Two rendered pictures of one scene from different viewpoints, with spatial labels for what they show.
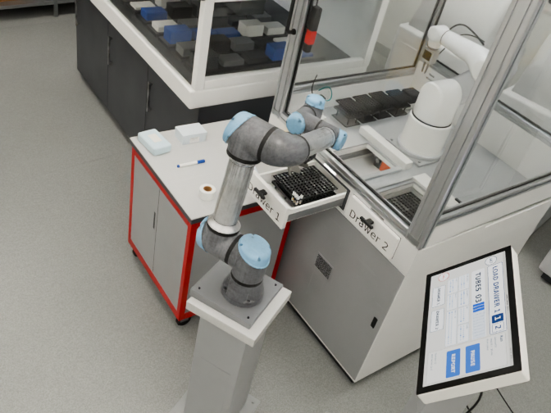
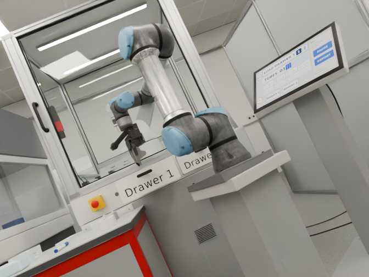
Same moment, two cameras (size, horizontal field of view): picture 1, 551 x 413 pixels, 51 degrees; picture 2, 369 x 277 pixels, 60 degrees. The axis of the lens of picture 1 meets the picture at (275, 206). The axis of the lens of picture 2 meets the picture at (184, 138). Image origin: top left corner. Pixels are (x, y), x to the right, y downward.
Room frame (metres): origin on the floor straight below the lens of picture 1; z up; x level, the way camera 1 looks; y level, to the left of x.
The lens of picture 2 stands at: (0.77, 1.06, 0.86)
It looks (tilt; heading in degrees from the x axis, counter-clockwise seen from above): 4 degrees up; 308
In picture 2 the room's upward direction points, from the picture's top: 25 degrees counter-clockwise
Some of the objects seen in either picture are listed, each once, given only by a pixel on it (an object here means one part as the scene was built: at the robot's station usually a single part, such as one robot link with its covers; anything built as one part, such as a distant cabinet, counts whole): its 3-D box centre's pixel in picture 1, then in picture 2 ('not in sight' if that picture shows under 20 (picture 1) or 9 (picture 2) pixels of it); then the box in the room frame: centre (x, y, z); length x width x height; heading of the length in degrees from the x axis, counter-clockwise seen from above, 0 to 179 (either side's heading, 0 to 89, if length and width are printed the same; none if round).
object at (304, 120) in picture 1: (304, 122); (127, 101); (1.86, -0.03, 1.26); 0.11 x 0.11 x 0.08; 68
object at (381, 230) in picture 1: (371, 226); (202, 155); (1.86, -0.40, 0.87); 0.29 x 0.02 x 0.11; 43
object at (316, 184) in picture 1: (303, 188); not in sight; (2.01, -0.10, 0.87); 0.22 x 0.18 x 0.06; 133
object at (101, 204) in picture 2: not in sight; (96, 203); (2.32, 0.05, 0.88); 0.07 x 0.05 x 0.07; 43
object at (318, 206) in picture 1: (305, 188); not in sight; (2.01, -0.11, 0.86); 0.40 x 0.26 x 0.06; 133
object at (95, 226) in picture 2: not in sight; (105, 221); (2.12, 0.18, 0.78); 0.12 x 0.08 x 0.04; 117
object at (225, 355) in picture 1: (226, 358); (281, 266); (1.42, 0.04, 0.38); 0.30 x 0.30 x 0.76; 70
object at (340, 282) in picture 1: (378, 237); (189, 235); (2.38, -0.57, 0.40); 1.03 x 0.95 x 0.80; 43
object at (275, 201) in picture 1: (266, 197); (147, 179); (1.87, 0.05, 0.87); 0.29 x 0.02 x 0.11; 43
